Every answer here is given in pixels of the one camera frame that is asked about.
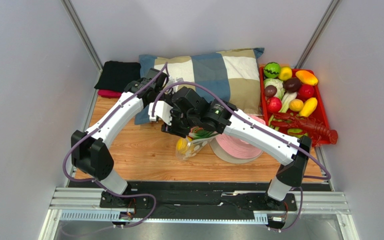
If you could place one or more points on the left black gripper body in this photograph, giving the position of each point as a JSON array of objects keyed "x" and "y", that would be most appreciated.
[{"x": 157, "y": 93}]

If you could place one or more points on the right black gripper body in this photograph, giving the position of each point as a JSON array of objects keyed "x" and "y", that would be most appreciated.
[{"x": 174, "y": 126}]

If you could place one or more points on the yellow apple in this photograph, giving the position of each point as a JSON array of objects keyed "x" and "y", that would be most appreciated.
[{"x": 182, "y": 145}]

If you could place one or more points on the clear dotted zip bag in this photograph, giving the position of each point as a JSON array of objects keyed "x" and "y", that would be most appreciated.
[{"x": 194, "y": 146}]

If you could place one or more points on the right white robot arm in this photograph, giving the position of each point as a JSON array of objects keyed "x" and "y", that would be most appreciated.
[{"x": 291, "y": 153}]

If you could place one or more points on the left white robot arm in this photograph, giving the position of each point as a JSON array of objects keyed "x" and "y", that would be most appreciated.
[{"x": 89, "y": 151}]

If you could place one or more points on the yellow lemon top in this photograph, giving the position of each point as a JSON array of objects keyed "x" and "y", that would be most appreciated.
[{"x": 285, "y": 74}]

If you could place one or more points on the black folded cloth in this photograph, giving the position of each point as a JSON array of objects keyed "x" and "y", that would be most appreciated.
[{"x": 116, "y": 75}]

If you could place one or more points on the pink folded cloth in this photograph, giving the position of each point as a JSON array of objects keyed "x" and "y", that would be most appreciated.
[{"x": 110, "y": 94}]

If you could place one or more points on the pink bucket hat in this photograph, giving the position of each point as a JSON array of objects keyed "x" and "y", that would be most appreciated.
[{"x": 234, "y": 150}]

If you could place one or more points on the checkered blue beige pillow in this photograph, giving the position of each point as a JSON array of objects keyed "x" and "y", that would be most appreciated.
[{"x": 233, "y": 75}]

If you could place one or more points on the purple onion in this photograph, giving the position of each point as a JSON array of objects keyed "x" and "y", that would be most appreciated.
[{"x": 270, "y": 91}]

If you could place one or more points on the red apple lower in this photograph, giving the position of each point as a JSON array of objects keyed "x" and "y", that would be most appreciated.
[{"x": 273, "y": 105}]

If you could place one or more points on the green watermelon ball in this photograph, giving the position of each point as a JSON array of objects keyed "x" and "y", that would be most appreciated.
[{"x": 272, "y": 70}]

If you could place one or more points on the white radish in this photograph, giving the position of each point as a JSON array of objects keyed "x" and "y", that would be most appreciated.
[{"x": 286, "y": 99}]

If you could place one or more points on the red plastic tray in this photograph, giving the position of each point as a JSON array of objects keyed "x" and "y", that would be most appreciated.
[{"x": 319, "y": 114}]

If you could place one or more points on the dark purple fruit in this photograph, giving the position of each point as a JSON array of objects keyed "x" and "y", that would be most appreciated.
[{"x": 292, "y": 85}]

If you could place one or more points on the orange small fruit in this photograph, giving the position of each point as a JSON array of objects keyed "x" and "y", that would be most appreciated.
[{"x": 296, "y": 105}]

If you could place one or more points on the green lime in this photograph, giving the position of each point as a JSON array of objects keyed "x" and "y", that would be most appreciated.
[{"x": 296, "y": 132}]

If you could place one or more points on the red tomato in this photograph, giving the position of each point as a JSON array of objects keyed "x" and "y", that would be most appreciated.
[{"x": 305, "y": 92}]

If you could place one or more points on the yellow banana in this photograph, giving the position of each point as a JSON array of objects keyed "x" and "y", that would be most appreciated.
[{"x": 309, "y": 107}]

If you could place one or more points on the orange yellow mango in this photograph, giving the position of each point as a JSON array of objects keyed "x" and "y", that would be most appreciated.
[{"x": 307, "y": 77}]

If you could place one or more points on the red toy lobster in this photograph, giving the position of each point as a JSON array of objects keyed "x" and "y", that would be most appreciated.
[{"x": 317, "y": 132}]

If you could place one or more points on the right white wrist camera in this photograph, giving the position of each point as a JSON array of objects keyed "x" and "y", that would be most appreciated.
[{"x": 160, "y": 110}]

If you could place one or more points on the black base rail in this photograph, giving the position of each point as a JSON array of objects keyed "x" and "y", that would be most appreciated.
[{"x": 209, "y": 200}]

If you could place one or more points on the left aluminium frame post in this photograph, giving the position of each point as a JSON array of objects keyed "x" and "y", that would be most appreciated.
[{"x": 77, "y": 23}]

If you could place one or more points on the aluminium frame post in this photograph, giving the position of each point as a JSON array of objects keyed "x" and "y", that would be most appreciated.
[
  {"x": 77, "y": 23},
  {"x": 318, "y": 32}
]

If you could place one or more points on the right aluminium frame post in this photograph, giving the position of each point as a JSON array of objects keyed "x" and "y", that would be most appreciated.
[{"x": 318, "y": 32}]

